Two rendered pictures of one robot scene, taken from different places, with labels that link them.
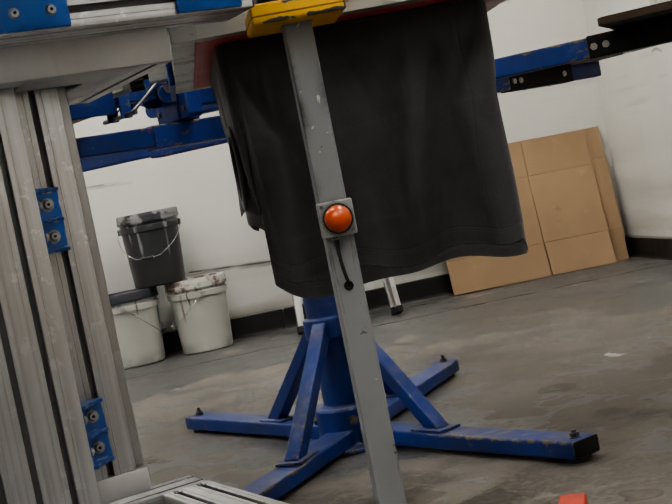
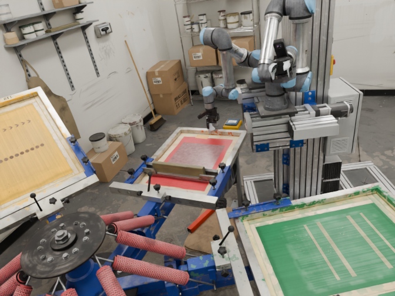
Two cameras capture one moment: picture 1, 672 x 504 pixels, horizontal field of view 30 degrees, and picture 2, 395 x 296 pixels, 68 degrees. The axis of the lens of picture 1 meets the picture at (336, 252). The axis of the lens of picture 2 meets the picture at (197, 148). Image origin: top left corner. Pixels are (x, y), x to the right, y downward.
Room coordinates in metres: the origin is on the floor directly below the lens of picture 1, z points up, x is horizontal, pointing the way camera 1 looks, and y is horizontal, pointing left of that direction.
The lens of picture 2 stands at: (3.74, 0.93, 2.06)
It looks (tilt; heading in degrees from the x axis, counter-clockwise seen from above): 30 degrees down; 214
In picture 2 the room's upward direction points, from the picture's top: 10 degrees counter-clockwise
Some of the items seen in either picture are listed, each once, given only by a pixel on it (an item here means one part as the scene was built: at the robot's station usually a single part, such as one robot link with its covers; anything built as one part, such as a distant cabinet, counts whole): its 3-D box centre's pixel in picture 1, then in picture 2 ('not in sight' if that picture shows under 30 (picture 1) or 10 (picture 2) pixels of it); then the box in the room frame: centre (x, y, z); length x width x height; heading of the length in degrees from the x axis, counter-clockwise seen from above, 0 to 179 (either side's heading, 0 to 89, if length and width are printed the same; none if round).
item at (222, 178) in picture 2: (179, 74); (219, 183); (2.54, 0.24, 0.97); 0.30 x 0.05 x 0.07; 6
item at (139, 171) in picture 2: not in sight; (140, 173); (2.60, -0.31, 0.97); 0.30 x 0.05 x 0.07; 6
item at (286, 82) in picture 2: not in sight; (284, 76); (2.27, 0.55, 1.54); 0.11 x 0.08 x 0.11; 91
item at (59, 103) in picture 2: not in sight; (46, 107); (2.00, -2.07, 1.06); 0.53 x 0.07 x 1.05; 6
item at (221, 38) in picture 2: not in sight; (227, 65); (1.91, 0.07, 1.48); 0.12 x 0.11 x 0.49; 160
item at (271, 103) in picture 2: not in sight; (275, 98); (2.03, 0.43, 1.31); 0.15 x 0.15 x 0.10
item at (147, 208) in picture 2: not in sight; (150, 208); (2.89, 0.00, 1.02); 0.17 x 0.06 x 0.05; 6
